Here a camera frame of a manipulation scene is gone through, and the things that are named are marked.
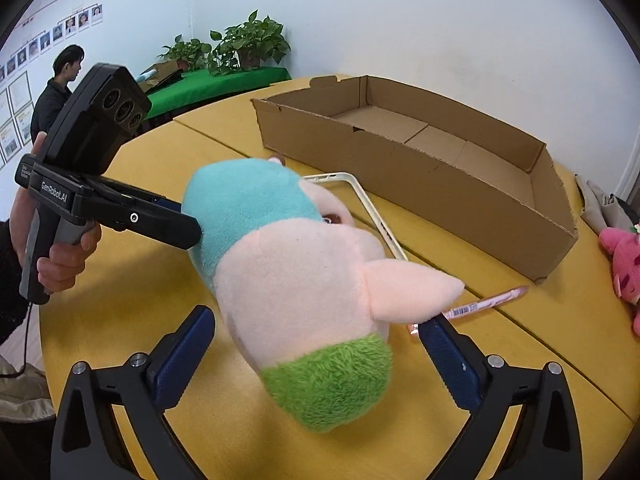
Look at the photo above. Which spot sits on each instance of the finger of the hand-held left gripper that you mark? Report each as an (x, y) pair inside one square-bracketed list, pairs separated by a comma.
[(150, 222), (145, 196)]

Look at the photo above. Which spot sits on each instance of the grey bag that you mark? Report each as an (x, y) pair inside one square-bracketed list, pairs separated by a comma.
[(595, 205)]

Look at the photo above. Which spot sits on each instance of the pink blue green plush toy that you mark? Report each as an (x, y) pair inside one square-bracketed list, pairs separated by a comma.
[(280, 270)]

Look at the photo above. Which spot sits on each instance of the beige cloth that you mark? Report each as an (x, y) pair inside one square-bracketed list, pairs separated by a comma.
[(25, 390)]

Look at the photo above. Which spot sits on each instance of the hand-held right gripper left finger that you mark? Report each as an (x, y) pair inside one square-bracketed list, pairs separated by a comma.
[(184, 362)]

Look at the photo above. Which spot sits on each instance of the group of framed certificates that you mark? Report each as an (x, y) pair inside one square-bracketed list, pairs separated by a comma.
[(17, 110)]

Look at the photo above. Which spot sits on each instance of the small open cardboard box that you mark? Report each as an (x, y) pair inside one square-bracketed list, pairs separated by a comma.
[(162, 72)]

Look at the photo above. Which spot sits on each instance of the pink pen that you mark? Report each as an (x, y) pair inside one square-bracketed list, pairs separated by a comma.
[(480, 305)]

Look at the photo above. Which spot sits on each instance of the green tablecloth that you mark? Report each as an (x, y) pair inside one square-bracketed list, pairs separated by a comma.
[(210, 87)]

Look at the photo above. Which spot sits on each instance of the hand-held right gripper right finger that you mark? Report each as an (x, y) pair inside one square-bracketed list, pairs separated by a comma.
[(450, 362)]

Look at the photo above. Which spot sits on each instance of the person's left hand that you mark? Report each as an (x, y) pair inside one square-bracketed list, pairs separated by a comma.
[(60, 265)]

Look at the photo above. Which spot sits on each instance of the small potted plant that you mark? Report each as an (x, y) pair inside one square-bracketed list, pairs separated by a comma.
[(185, 52)]

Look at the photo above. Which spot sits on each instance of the large potted plant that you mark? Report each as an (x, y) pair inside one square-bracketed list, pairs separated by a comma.
[(250, 42)]

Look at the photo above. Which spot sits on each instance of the clear plastic case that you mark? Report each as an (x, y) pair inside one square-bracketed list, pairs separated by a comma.
[(376, 214)]

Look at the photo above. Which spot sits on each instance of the wall photo chart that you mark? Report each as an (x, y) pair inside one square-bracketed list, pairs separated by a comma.
[(70, 25)]

